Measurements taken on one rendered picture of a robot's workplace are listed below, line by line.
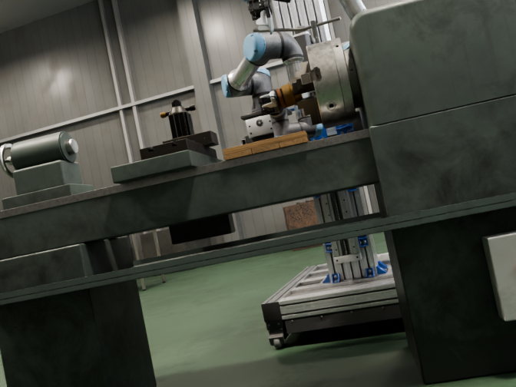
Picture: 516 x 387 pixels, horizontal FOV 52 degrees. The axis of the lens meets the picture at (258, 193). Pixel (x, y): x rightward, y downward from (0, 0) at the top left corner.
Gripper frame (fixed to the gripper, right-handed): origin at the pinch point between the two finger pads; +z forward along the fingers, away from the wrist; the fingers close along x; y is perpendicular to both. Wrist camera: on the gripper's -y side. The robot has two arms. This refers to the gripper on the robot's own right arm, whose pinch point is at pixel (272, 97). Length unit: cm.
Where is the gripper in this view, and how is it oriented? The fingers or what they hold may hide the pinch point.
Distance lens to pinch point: 204.7
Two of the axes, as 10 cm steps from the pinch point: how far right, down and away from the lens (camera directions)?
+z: -1.6, -0.1, -9.9
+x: -2.0, -9.8, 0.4
